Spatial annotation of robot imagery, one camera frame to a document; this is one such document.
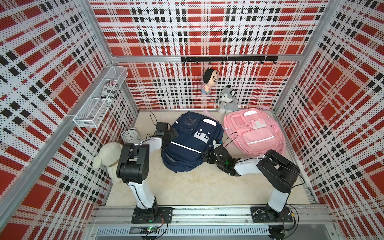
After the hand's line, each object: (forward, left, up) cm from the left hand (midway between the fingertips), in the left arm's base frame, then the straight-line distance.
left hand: (175, 135), depth 101 cm
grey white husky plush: (+23, -38, +7) cm, 45 cm away
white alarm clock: (-1, +30, 0) cm, 30 cm away
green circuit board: (-53, +7, -2) cm, 54 cm away
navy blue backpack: (+1, -15, 0) cm, 15 cm away
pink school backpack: (+2, -54, 0) cm, 54 cm away
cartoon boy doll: (+21, -24, +30) cm, 44 cm away
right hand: (-14, -22, -1) cm, 26 cm away
